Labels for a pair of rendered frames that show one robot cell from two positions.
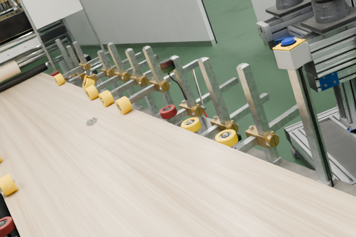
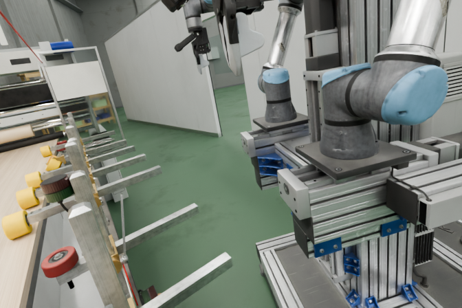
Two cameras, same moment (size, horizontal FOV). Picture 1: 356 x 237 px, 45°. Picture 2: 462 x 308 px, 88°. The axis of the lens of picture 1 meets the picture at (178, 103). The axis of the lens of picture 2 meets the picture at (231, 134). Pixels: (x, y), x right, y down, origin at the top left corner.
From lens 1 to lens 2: 134 cm
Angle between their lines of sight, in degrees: 9
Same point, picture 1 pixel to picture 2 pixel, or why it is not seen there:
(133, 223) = not seen: outside the picture
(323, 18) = (337, 151)
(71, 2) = (97, 84)
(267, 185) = not seen: outside the picture
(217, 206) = not seen: outside the picture
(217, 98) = (106, 295)
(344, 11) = (373, 146)
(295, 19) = (284, 136)
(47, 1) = (73, 79)
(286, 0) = (278, 113)
